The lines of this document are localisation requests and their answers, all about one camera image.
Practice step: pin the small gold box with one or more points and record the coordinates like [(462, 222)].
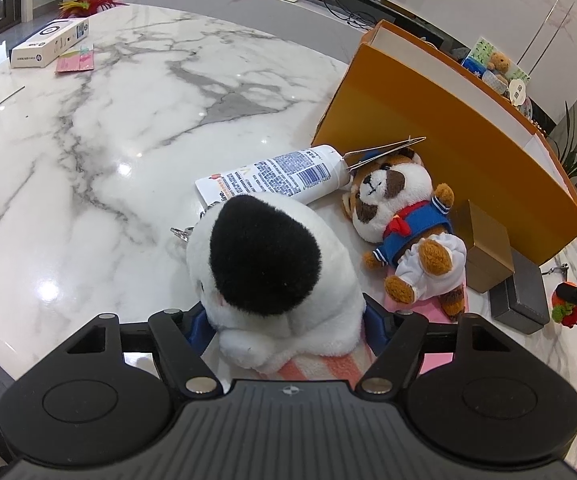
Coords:
[(488, 250)]

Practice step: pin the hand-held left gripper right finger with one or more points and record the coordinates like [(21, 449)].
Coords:
[(378, 325)]

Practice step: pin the white black plush toy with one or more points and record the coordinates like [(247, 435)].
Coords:
[(268, 255)]

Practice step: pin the green printed card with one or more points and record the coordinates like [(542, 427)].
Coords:
[(483, 50)]

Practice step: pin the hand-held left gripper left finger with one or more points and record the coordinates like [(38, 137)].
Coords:
[(199, 327)]

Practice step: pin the small red green plush toy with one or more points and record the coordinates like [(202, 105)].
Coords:
[(567, 312)]

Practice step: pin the orange storage box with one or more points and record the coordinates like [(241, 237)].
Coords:
[(418, 110)]

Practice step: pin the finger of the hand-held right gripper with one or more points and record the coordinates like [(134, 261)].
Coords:
[(573, 294)]

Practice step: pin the brown teddy bear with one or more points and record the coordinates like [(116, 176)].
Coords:
[(499, 64)]

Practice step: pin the red yellow feather toy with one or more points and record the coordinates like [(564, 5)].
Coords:
[(86, 5)]

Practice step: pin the pink box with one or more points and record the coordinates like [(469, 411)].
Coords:
[(431, 312)]

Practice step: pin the round paper fan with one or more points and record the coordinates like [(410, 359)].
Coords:
[(517, 92)]

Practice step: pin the white tube blue print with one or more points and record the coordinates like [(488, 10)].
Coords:
[(278, 172)]

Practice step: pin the red panda plush sailor outfit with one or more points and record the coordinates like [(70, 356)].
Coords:
[(393, 185)]

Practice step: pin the long white carton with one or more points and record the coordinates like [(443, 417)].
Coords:
[(48, 42)]

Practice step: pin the small grey box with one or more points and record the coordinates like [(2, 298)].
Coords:
[(523, 300)]

